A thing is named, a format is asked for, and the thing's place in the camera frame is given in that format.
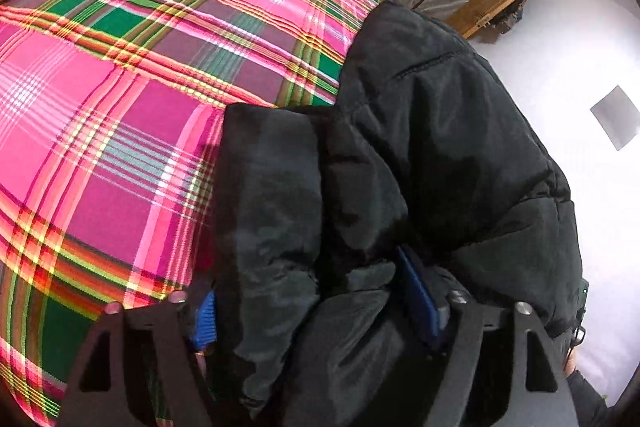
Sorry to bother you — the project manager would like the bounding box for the person's right forearm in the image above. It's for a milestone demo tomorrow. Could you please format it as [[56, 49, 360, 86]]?
[[562, 354, 612, 427]]

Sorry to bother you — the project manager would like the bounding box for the grey wall panel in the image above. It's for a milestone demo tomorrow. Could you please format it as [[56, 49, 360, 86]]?
[[590, 84, 640, 152]]

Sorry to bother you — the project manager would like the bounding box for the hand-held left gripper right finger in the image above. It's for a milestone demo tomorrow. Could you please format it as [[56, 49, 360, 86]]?
[[396, 246, 582, 427]]

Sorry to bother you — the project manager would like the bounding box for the pink green plaid bed sheet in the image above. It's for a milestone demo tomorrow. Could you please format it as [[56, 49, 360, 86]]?
[[0, 0, 381, 427]]

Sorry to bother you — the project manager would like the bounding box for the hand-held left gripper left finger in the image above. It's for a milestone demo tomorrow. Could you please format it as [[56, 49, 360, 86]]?
[[57, 289, 219, 427]]

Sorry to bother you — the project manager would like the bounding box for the black puffer jacket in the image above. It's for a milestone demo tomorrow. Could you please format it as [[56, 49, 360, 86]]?
[[197, 0, 586, 427]]

